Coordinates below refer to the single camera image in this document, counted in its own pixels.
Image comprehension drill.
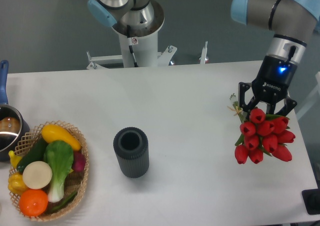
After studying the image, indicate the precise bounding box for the blue handled saucepan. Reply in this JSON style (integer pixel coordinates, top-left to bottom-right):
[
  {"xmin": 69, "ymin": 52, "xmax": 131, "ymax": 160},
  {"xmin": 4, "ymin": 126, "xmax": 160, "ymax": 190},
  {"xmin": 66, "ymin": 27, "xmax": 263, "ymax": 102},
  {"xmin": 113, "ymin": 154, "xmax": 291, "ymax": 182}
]
[{"xmin": 0, "ymin": 60, "xmax": 30, "ymax": 162}]

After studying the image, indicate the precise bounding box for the purple radish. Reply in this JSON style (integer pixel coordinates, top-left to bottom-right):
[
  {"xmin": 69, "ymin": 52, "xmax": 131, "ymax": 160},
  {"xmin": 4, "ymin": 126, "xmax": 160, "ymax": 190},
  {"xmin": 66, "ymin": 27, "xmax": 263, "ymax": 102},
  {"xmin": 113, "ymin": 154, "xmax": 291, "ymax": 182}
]
[{"xmin": 71, "ymin": 151, "xmax": 86, "ymax": 172}]

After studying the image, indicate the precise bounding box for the dark grey ribbed vase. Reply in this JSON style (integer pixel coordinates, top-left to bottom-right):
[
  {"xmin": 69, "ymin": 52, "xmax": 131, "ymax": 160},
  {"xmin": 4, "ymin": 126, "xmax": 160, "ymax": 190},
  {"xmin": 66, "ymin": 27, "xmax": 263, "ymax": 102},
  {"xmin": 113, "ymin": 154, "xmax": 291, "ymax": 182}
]
[{"xmin": 113, "ymin": 127, "xmax": 150, "ymax": 178}]

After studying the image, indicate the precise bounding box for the green cucumber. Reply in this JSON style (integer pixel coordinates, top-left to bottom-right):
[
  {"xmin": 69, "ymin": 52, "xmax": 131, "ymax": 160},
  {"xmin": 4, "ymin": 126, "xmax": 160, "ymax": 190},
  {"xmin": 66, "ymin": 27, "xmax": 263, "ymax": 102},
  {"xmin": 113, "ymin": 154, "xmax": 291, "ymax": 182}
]
[{"xmin": 16, "ymin": 137, "xmax": 48, "ymax": 173}]

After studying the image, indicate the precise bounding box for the black device at table edge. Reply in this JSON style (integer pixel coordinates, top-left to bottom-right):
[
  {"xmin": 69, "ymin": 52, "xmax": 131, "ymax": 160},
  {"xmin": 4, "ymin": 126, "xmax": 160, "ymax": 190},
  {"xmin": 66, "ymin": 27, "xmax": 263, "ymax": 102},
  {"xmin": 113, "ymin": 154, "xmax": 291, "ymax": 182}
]
[{"xmin": 301, "ymin": 188, "xmax": 320, "ymax": 215}]

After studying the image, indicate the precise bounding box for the yellow bell pepper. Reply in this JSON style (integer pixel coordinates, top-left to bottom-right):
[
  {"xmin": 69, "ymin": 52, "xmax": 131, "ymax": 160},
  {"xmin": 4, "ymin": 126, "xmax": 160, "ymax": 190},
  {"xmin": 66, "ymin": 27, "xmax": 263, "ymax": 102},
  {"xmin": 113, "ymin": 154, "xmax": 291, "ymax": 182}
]
[{"xmin": 8, "ymin": 172, "xmax": 29, "ymax": 196}]

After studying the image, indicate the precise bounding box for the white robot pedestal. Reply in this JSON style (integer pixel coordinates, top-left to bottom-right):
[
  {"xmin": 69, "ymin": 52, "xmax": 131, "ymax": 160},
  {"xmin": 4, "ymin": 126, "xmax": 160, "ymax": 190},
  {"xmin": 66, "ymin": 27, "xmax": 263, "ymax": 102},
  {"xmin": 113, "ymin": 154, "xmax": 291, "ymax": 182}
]
[{"xmin": 86, "ymin": 0, "xmax": 210, "ymax": 71}]

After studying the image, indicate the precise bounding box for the yellow squash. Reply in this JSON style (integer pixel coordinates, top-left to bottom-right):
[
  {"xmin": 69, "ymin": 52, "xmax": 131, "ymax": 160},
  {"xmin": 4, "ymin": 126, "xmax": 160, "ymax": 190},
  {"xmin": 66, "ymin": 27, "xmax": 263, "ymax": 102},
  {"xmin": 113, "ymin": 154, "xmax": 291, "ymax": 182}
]
[{"xmin": 41, "ymin": 124, "xmax": 81, "ymax": 151}]

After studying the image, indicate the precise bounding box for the green bok choy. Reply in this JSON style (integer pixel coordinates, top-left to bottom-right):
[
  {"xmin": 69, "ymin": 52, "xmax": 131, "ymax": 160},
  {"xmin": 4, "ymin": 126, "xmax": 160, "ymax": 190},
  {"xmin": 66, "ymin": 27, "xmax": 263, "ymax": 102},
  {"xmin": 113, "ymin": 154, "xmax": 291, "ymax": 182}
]
[{"xmin": 44, "ymin": 140, "xmax": 74, "ymax": 203}]

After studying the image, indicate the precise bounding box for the green chili pepper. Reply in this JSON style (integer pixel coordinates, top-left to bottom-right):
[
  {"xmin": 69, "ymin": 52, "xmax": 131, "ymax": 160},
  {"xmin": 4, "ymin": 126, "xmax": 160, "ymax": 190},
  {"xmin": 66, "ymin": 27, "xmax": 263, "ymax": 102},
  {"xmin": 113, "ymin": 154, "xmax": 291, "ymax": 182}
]
[{"xmin": 47, "ymin": 191, "xmax": 78, "ymax": 214}]

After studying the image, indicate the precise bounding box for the woven wicker basket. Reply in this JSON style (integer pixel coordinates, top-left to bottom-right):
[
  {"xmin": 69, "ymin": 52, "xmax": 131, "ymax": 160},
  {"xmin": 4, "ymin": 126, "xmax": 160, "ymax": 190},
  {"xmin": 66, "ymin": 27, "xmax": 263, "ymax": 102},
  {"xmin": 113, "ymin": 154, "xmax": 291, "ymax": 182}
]
[{"xmin": 9, "ymin": 120, "xmax": 89, "ymax": 222}]

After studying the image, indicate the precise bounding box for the cream round onion slice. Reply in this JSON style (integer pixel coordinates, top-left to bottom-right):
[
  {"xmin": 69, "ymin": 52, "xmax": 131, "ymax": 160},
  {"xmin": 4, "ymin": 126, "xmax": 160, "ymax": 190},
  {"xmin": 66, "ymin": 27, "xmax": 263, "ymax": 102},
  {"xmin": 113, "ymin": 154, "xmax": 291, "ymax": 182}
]
[{"xmin": 22, "ymin": 161, "xmax": 53, "ymax": 190}]

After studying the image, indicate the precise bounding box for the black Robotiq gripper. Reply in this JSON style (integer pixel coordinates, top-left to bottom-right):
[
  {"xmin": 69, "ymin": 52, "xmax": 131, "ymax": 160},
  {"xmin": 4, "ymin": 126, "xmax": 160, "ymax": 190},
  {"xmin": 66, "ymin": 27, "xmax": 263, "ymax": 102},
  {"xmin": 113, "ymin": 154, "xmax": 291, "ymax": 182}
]
[{"xmin": 238, "ymin": 56, "xmax": 298, "ymax": 120}]

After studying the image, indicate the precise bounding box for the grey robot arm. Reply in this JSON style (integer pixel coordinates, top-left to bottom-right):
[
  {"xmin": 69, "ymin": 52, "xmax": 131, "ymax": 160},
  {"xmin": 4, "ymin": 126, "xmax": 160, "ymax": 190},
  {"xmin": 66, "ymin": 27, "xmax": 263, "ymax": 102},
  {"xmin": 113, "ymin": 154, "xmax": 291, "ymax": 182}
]
[{"xmin": 230, "ymin": 0, "xmax": 320, "ymax": 117}]

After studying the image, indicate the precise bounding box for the yellow banana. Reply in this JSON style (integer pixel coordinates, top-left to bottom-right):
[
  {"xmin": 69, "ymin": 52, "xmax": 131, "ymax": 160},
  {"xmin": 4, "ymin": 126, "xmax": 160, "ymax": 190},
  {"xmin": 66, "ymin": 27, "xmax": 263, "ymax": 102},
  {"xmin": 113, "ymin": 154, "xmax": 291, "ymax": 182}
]
[{"xmin": 8, "ymin": 150, "xmax": 22, "ymax": 169}]

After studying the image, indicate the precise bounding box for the white stand frame right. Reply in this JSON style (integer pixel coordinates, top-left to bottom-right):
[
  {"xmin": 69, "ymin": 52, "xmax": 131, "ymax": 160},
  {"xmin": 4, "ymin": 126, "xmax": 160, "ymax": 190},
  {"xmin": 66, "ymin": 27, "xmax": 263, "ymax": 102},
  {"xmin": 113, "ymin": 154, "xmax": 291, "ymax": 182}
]
[{"xmin": 296, "ymin": 72, "xmax": 320, "ymax": 121}]

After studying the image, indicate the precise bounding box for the red tulip bouquet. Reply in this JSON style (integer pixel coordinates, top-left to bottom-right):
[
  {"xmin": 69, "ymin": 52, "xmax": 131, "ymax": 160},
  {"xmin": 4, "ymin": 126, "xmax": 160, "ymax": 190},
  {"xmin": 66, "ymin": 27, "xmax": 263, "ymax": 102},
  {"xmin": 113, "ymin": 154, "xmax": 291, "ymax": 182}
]
[{"xmin": 229, "ymin": 93, "xmax": 296, "ymax": 165}]

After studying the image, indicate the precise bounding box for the orange fruit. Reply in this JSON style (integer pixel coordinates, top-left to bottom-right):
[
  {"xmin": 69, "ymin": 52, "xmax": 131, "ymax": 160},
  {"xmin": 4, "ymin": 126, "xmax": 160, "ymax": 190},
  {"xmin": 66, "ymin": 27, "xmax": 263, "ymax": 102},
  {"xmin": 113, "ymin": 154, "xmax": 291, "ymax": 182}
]
[{"xmin": 18, "ymin": 189, "xmax": 49, "ymax": 217}]

